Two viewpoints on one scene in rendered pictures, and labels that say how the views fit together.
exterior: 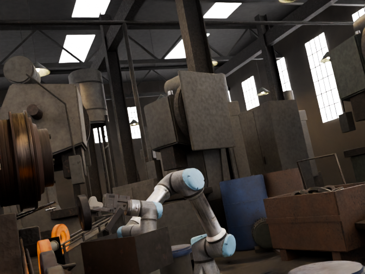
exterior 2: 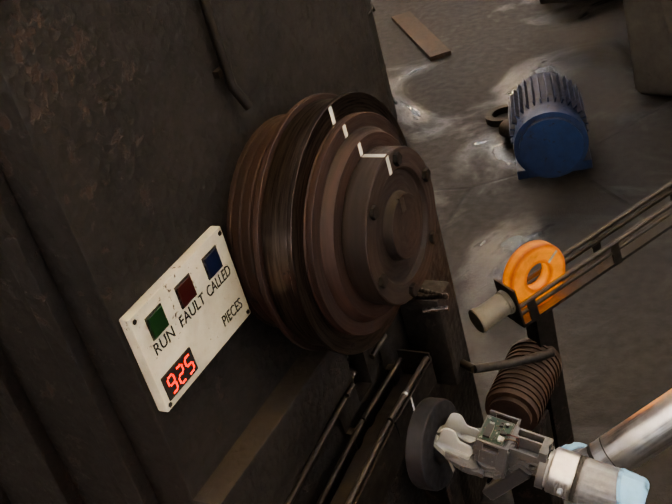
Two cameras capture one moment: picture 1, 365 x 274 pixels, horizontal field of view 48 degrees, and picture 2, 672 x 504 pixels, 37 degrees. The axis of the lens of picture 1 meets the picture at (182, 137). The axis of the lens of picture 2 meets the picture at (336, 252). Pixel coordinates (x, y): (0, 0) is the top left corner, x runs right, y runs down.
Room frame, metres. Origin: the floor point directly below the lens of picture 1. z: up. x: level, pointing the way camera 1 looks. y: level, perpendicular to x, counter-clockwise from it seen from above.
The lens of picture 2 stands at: (1.06, -0.57, 1.98)
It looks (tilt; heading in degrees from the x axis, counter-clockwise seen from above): 30 degrees down; 59
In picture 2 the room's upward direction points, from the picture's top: 16 degrees counter-clockwise
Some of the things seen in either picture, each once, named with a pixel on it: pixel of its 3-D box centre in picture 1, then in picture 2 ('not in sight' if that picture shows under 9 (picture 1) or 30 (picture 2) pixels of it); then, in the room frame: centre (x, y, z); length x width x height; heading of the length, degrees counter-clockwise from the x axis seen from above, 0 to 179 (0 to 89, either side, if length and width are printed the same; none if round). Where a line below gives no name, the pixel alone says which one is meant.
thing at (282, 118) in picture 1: (278, 164); not in sight; (6.82, -1.49, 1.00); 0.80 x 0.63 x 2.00; 29
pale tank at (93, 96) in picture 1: (96, 153); not in sight; (10.82, 2.34, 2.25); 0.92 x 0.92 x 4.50
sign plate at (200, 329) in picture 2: not in sight; (190, 316); (1.55, 0.72, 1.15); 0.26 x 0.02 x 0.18; 24
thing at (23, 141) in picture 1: (24, 160); (345, 223); (1.90, 0.76, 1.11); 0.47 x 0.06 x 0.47; 24
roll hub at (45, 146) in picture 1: (45, 157); (394, 225); (1.94, 0.67, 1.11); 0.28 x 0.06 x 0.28; 24
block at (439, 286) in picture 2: (30, 251); (432, 332); (2.11, 0.86, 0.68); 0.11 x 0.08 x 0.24; 114
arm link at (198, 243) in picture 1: (202, 246); not in sight; (2.36, 0.00, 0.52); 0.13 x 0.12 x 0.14; 51
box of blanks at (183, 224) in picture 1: (149, 238); not in sight; (4.66, 0.57, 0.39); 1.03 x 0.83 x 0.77; 129
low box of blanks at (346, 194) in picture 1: (327, 219); not in sight; (4.03, -1.24, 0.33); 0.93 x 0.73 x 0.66; 31
